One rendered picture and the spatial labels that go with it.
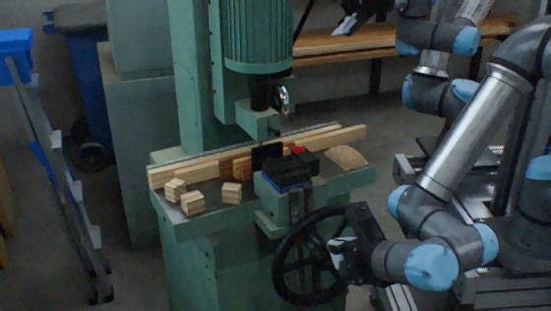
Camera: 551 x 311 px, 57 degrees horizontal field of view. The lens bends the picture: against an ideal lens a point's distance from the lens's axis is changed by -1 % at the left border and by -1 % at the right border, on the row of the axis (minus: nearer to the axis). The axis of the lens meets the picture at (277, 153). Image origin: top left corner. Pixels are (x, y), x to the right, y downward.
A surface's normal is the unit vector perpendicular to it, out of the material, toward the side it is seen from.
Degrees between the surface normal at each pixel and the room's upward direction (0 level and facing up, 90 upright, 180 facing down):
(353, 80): 90
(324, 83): 90
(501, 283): 90
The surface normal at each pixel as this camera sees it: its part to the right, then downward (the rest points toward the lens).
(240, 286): 0.47, 0.42
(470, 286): 0.08, 0.48
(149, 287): 0.00, -0.88
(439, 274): 0.40, -0.08
